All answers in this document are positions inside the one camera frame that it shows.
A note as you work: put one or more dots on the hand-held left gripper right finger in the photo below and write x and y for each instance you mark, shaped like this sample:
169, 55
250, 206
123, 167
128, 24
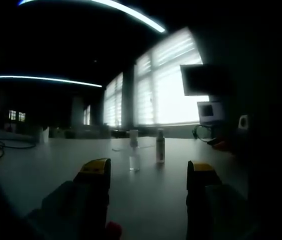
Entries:
206, 200

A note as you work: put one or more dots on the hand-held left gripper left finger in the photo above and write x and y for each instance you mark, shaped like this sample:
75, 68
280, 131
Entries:
86, 195

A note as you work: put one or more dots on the clear pump bottle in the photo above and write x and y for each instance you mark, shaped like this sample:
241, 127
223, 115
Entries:
134, 151

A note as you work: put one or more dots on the white labelled spray bottle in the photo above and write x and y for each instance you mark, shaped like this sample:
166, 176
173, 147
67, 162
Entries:
160, 147

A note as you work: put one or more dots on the person's left hand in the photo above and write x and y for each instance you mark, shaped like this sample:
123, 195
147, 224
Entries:
113, 230

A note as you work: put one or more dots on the small white framed box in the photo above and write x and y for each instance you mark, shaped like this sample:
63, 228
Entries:
209, 111

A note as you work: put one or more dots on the dark monitor screen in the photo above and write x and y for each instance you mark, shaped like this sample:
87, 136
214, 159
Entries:
206, 80

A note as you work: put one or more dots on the ceiling light strip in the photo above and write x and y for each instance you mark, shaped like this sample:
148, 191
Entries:
101, 10
43, 80

